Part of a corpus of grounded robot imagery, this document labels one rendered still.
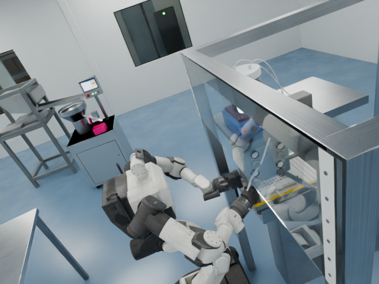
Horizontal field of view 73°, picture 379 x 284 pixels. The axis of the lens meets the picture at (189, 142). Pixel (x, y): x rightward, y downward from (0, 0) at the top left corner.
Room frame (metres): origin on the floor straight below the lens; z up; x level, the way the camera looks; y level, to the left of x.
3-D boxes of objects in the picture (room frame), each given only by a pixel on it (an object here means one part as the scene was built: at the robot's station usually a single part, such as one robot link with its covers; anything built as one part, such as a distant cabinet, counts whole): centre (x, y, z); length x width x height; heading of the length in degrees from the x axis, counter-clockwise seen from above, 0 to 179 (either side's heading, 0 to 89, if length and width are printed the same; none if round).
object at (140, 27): (5.96, -0.10, 1.43); 1.38 x 0.01 x 1.16; 93
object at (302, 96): (1.05, -0.54, 1.38); 0.10 x 0.07 x 0.06; 95
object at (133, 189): (1.03, 0.32, 1.15); 0.34 x 0.30 x 0.36; 5
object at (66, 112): (3.38, 1.23, 0.95); 0.49 x 0.36 x 0.38; 93
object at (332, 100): (1.11, -0.49, 1.33); 0.62 x 0.38 x 0.04; 95
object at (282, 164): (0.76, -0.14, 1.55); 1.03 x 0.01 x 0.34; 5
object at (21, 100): (3.83, 1.97, 0.75); 1.43 x 1.06 x 1.50; 93
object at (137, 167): (1.03, 0.26, 1.35); 0.10 x 0.07 x 0.09; 5
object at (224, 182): (1.15, -0.14, 0.98); 0.12 x 0.10 x 0.13; 87
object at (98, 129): (3.14, 1.02, 0.80); 0.16 x 0.12 x 0.09; 93
